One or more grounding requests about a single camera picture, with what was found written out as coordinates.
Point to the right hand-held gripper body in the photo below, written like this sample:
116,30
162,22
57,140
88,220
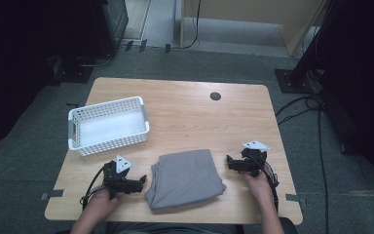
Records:
253,159

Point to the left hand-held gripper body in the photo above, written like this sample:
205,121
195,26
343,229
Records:
117,177

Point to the grey cloth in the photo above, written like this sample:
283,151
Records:
185,177

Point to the person's right hand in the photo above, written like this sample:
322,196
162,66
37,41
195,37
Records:
258,187

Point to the person's left hand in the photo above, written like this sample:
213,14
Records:
102,201

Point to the white perforated plastic basket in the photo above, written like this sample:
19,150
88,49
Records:
110,128

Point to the grey floor tape strip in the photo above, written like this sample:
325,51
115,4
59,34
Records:
52,194
295,198

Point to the black round table grommet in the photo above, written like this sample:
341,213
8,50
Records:
215,96

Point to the black floor stand base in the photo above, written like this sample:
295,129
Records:
71,71

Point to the black floor tape piece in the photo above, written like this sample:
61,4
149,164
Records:
142,45
129,45
167,48

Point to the dark curtain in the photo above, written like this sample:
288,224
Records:
363,81
19,58

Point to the light wooden cabinet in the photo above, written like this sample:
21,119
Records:
240,11

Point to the black equipment cabinet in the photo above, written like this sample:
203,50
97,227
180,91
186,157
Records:
110,22

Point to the black stand base plate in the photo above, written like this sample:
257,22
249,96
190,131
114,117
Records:
292,81

